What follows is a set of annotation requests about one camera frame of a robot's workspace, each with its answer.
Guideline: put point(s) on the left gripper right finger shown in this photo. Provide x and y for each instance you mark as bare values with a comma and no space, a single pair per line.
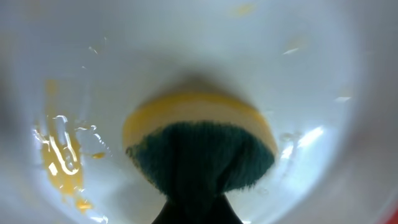
222,213

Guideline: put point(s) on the yellow green sponge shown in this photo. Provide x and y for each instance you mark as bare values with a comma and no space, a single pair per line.
194,147

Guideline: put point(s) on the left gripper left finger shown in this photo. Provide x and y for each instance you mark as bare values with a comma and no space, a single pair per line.
171,213

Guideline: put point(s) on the white plate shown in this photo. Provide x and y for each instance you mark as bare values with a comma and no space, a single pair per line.
323,73

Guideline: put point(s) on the red plastic tray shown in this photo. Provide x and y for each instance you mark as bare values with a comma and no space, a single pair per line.
392,216

